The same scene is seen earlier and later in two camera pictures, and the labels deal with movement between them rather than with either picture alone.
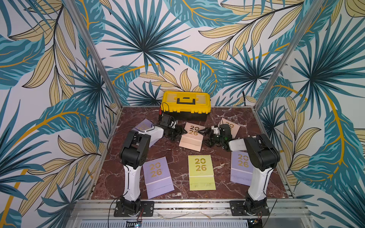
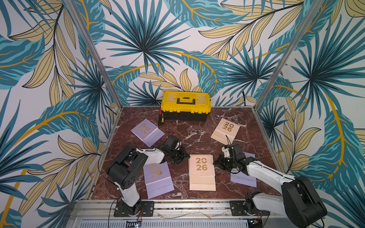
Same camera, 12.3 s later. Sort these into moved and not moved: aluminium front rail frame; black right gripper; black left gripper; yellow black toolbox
Moved: black right gripper; black left gripper
Not moved: aluminium front rail frame; yellow black toolbox
